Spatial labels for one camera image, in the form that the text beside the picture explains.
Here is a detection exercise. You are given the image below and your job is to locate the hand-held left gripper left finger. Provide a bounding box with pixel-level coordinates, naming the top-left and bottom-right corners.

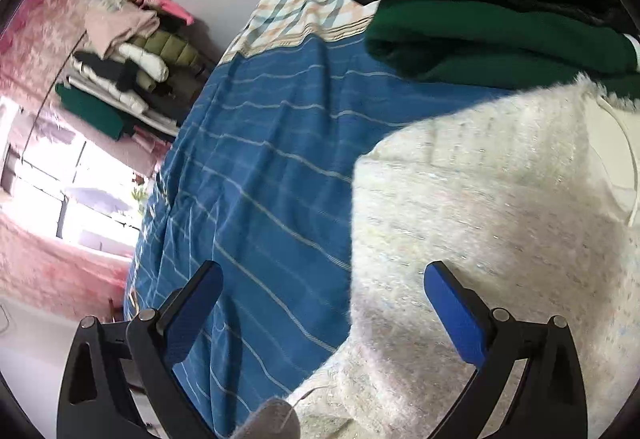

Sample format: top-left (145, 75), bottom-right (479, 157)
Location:
top-left (56, 261), bottom-right (224, 439)

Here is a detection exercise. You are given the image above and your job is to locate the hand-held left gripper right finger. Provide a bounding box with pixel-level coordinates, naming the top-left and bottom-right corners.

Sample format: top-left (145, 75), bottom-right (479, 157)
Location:
top-left (423, 261), bottom-right (589, 439)

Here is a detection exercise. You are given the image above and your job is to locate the white fuzzy sweater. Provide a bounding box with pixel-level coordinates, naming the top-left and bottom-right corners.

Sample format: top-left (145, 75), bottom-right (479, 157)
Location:
top-left (287, 71), bottom-right (640, 439)

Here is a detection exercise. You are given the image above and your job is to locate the pile of folded clothes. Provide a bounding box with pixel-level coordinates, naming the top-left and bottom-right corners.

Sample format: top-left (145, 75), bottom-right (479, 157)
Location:
top-left (55, 0), bottom-right (213, 142)

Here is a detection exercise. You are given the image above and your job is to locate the blue striped bed sheet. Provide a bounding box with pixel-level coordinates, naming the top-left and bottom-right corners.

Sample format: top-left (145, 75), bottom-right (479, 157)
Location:
top-left (123, 0), bottom-right (516, 426)

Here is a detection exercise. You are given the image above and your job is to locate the grey cloth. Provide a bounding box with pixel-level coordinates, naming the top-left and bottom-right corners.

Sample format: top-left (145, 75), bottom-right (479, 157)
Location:
top-left (232, 398), bottom-right (302, 439)

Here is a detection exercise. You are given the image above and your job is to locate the window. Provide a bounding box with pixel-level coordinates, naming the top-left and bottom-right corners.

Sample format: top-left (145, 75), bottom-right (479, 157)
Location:
top-left (0, 96), bottom-right (151, 262)

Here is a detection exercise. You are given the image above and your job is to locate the pink curtain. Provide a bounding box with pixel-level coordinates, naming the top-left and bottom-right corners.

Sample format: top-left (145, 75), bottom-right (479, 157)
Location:
top-left (0, 0), bottom-right (173, 322)

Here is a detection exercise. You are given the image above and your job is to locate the dark green garment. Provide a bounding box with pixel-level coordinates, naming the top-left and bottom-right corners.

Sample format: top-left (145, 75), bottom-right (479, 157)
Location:
top-left (365, 0), bottom-right (640, 92)

